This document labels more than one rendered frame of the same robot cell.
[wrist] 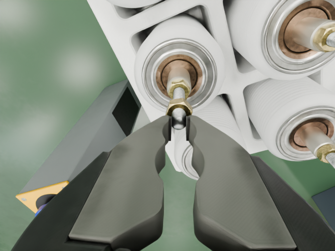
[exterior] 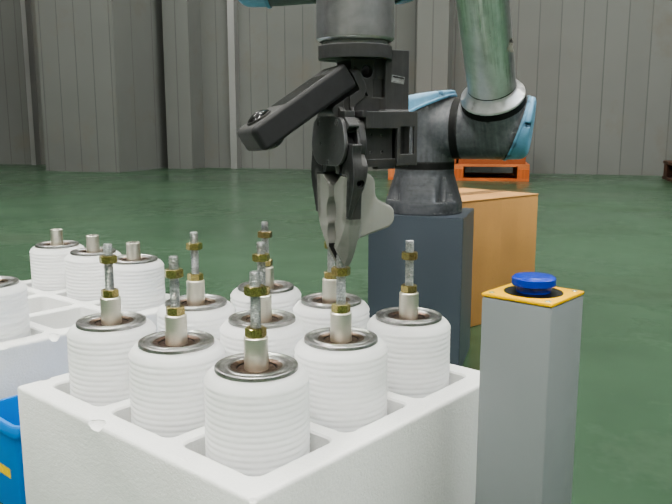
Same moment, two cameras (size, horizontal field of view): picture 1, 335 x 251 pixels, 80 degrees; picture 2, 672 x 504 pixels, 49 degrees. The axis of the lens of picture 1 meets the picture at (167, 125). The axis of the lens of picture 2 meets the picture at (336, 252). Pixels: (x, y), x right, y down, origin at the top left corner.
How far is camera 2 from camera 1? 0.70 m
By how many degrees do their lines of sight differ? 70
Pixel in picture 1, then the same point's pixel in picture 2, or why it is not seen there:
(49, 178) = (510, 313)
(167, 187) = (656, 481)
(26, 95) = not seen: outside the picture
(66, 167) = (494, 323)
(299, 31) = (264, 313)
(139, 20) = (321, 431)
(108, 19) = (338, 446)
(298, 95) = (307, 319)
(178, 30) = (302, 349)
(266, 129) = not seen: hidden behind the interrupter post
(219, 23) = not seen: hidden behind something
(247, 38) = (284, 336)
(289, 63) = (286, 315)
